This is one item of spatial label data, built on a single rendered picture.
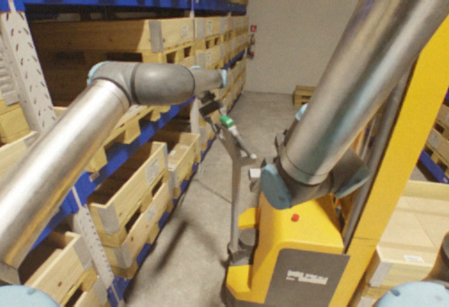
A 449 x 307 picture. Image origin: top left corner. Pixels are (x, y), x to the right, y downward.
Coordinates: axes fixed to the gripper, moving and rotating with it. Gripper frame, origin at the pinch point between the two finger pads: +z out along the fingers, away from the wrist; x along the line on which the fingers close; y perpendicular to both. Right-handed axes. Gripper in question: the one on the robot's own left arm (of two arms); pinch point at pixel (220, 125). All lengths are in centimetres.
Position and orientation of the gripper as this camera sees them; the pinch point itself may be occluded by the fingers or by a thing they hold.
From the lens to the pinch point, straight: 138.6
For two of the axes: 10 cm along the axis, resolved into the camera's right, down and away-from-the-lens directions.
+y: -3.2, 0.0, 9.5
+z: 4.5, 8.8, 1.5
